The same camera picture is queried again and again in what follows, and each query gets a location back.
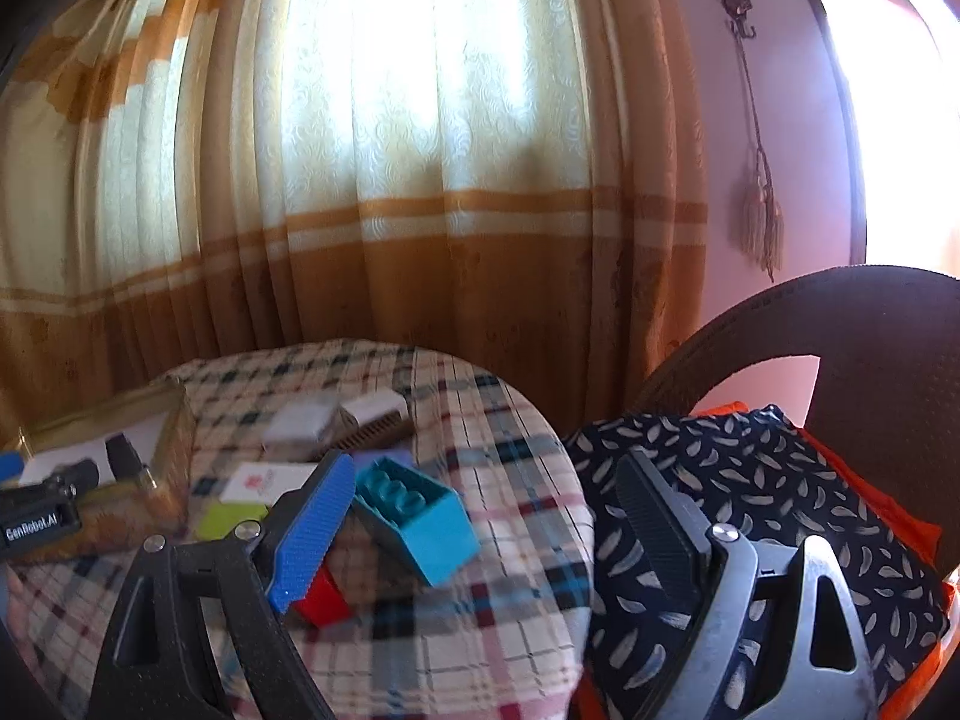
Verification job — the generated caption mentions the plaid tablecloth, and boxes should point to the plaid tablecloth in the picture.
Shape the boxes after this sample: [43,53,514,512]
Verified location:
[0,337,601,720]

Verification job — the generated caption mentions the white card with red logo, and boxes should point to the white card with red logo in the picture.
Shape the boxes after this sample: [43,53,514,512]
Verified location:
[217,461,320,503]

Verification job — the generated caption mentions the metal wall hook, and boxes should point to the metal wall hook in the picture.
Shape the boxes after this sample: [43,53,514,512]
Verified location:
[721,0,757,40]

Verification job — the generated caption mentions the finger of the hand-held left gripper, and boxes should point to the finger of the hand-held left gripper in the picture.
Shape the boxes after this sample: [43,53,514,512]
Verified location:
[103,431,155,492]
[41,457,101,500]

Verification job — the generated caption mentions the teal toy brick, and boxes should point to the teal toy brick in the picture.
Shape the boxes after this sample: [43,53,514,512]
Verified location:
[351,456,481,587]

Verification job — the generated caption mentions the small white box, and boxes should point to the small white box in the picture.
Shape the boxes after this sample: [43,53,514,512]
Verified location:
[264,399,338,445]
[337,390,410,428]

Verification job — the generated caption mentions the navy feather print cloth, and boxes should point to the navy feather print cloth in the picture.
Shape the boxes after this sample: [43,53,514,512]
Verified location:
[566,405,950,720]

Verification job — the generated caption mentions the tasselled curtain tieback rope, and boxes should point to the tasselled curtain tieback rope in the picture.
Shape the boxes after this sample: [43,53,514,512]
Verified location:
[731,30,786,284]

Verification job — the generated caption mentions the brown comb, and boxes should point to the brown comb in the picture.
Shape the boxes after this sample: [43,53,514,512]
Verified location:
[330,416,415,456]

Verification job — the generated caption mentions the gold tin tray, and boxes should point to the gold tin tray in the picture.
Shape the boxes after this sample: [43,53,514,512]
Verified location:
[15,379,197,563]

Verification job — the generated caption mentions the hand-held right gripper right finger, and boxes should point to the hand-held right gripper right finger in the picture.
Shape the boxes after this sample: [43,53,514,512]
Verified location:
[613,450,878,720]

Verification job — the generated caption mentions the green block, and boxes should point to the green block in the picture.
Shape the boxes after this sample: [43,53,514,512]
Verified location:
[196,501,269,541]

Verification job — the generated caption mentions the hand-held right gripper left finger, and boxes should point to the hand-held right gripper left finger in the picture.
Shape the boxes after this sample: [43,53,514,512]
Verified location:
[88,452,357,720]

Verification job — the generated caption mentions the red toy brick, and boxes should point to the red toy brick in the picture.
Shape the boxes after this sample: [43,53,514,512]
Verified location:
[289,566,357,629]

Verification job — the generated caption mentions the dark window frame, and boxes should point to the dark window frame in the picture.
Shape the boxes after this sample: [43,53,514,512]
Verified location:
[780,0,871,267]

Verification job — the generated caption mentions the cream and orange curtain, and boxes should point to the cream and orange curtain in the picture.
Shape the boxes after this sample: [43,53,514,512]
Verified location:
[0,0,710,432]

